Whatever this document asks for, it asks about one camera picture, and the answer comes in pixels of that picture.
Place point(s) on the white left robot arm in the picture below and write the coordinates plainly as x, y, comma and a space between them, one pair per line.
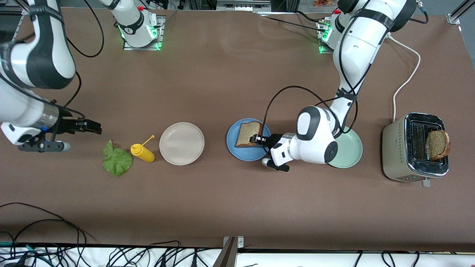
356, 52

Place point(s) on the brown bread slice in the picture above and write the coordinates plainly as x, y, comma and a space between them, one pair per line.
245, 133
438, 144

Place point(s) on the beige round plate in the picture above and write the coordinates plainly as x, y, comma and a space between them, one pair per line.
182, 144

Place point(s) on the brown table cover sheet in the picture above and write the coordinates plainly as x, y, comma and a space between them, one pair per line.
297, 207

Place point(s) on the mint green round plate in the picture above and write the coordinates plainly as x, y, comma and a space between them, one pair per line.
350, 148

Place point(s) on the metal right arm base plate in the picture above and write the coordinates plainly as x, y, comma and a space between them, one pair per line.
161, 35

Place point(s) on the aluminium table edge bracket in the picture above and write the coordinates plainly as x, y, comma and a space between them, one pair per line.
228, 256

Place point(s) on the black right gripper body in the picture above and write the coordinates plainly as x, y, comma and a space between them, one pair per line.
68, 124

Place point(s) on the silver metal frame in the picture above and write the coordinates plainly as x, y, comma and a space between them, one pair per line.
243, 5

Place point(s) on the green lettuce leaf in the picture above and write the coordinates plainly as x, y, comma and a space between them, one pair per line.
117, 161

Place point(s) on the blue round plate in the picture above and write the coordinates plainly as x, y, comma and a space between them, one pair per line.
245, 154

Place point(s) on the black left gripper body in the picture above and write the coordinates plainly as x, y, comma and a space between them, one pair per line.
270, 140

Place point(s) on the orange snack packet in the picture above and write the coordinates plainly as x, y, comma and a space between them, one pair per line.
323, 3

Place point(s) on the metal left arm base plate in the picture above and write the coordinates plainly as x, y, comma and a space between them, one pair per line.
326, 52

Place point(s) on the beige chrome toaster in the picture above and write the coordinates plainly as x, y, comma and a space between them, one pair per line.
395, 148

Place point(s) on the yellow mustard squeeze bottle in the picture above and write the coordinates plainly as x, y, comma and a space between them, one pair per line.
144, 154

